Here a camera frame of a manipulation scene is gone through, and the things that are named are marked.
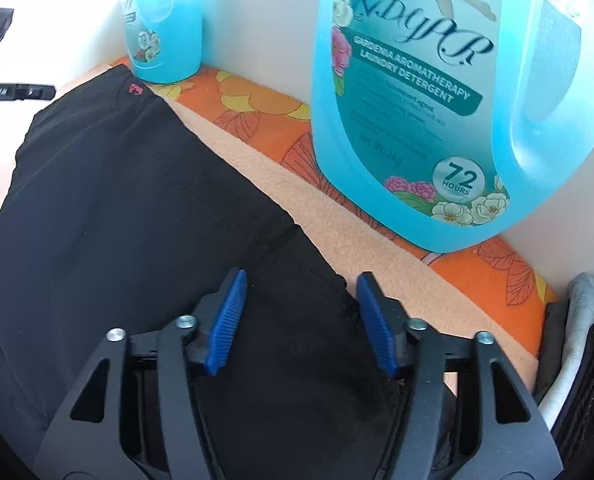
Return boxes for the folded dark clothes stack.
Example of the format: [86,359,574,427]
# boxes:
[533,273,594,463]

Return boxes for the large blue detergent bottle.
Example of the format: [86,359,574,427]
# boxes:
[311,0,594,247]

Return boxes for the black pants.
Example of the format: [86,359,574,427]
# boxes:
[0,66,410,479]

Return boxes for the orange floral bed sheet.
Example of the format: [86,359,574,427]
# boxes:
[108,55,560,356]

